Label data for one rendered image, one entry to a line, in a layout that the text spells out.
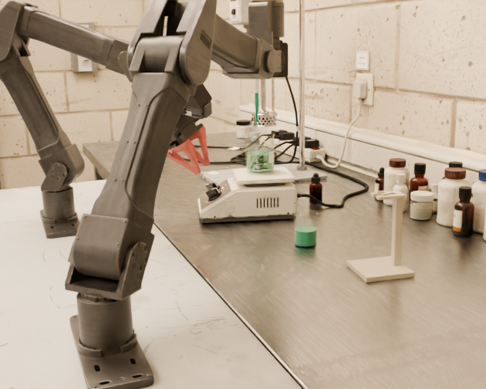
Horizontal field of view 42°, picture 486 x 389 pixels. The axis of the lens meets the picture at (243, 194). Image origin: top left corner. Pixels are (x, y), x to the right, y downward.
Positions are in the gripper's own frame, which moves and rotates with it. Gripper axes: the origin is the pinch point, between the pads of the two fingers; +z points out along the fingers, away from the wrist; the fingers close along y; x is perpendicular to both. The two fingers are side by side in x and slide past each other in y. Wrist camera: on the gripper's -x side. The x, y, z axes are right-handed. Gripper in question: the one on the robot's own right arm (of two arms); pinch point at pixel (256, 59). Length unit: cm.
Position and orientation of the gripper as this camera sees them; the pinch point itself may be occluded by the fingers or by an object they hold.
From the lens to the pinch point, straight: 131.1
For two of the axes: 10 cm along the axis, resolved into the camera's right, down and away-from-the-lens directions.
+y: -10.0, 0.4, -0.8
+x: 0.2, 9.7, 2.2
